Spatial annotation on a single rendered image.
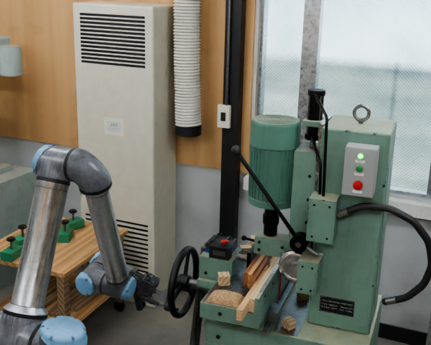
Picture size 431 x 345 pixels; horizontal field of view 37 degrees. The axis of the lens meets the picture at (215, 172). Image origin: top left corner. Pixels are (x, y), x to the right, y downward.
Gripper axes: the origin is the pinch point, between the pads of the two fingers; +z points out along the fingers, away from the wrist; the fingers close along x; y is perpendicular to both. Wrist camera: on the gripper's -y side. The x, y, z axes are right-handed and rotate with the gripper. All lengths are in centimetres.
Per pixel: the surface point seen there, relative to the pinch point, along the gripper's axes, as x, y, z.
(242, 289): -14.2, 31.9, 25.5
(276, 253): -4, 46, 30
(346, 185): -17, 86, 42
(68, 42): 141, 34, -153
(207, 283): -7.4, 23.0, 11.8
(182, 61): 117, 61, -70
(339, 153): -11, 93, 35
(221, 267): -5.4, 30.9, 14.2
